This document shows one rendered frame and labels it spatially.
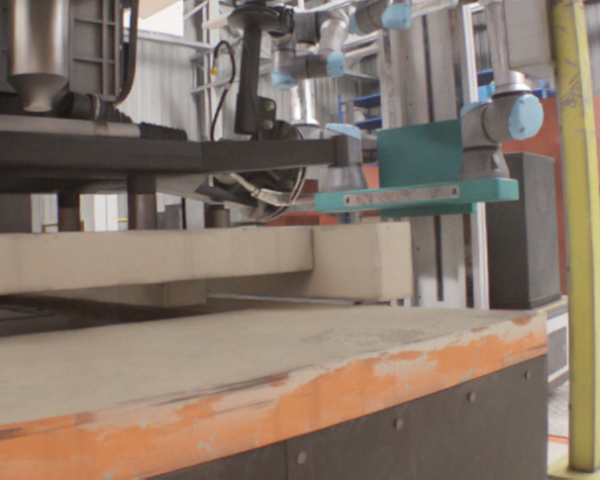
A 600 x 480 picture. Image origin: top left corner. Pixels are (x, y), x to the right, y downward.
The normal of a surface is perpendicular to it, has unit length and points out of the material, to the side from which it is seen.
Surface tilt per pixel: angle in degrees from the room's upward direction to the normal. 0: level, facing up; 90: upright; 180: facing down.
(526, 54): 90
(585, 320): 90
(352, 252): 90
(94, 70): 90
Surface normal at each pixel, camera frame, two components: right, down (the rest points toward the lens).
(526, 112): 0.50, 0.09
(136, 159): 0.68, -0.04
